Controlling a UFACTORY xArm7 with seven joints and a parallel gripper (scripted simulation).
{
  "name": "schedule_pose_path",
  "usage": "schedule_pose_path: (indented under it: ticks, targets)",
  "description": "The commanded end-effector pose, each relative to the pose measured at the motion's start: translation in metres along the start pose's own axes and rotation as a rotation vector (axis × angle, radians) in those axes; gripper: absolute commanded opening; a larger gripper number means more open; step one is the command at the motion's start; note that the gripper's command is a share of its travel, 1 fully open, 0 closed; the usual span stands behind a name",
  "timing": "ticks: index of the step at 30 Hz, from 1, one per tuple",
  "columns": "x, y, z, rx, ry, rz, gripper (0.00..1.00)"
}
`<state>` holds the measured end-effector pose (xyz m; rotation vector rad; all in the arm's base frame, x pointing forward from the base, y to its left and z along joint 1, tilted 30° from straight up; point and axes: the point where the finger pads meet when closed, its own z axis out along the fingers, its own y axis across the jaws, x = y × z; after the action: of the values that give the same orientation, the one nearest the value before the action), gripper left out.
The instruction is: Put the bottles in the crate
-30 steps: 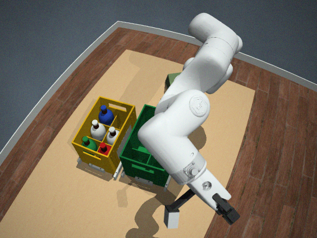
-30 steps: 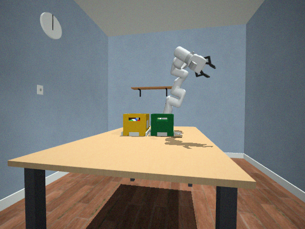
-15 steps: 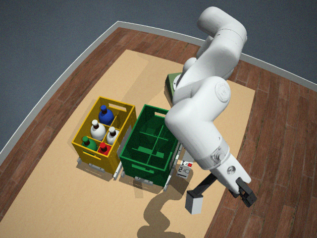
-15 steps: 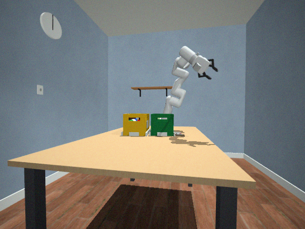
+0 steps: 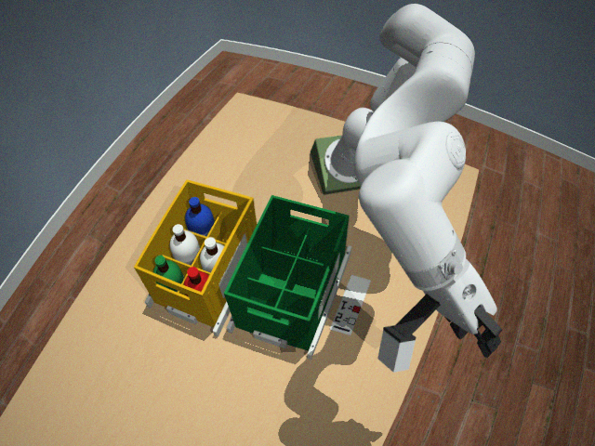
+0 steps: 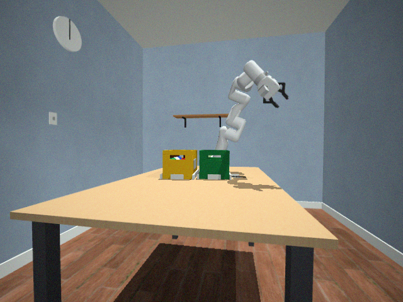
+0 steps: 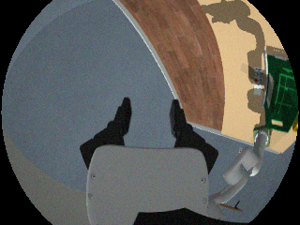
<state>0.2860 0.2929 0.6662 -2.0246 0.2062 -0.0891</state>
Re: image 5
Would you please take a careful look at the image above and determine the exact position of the white paper pick list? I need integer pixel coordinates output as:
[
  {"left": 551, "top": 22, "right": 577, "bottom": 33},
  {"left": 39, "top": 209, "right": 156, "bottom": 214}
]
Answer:
[{"left": 330, "top": 275, "right": 371, "bottom": 335}]

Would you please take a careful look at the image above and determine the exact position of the blue bottle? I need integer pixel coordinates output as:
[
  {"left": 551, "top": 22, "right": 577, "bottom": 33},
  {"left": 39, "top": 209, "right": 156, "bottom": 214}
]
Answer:
[{"left": 185, "top": 197, "right": 215, "bottom": 237}]

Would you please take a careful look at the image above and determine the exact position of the white bottle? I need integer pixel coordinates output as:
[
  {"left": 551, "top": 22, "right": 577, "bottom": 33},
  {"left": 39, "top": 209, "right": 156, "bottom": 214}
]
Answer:
[{"left": 169, "top": 224, "right": 201, "bottom": 266}]

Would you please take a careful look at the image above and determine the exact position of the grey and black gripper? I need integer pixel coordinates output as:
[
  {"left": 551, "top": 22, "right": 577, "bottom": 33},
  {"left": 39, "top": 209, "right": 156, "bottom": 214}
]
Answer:
[{"left": 414, "top": 249, "right": 502, "bottom": 358}]

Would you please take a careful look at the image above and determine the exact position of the yellow crate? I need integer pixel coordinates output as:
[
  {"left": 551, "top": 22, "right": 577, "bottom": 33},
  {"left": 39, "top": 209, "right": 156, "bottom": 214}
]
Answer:
[{"left": 134, "top": 179, "right": 257, "bottom": 327}]

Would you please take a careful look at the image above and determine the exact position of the red bottle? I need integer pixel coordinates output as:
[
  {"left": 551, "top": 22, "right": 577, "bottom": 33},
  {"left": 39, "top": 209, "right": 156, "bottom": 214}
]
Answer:
[{"left": 183, "top": 267, "right": 209, "bottom": 292}]

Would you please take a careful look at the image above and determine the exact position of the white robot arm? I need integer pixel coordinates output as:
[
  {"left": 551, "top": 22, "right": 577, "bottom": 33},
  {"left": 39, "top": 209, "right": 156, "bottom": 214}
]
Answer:
[{"left": 324, "top": 4, "right": 475, "bottom": 373}]

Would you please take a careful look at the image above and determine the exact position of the green plastic bottle crate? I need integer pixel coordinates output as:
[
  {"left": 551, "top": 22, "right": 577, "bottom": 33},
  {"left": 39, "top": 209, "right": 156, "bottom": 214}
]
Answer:
[{"left": 224, "top": 195, "right": 350, "bottom": 351}]

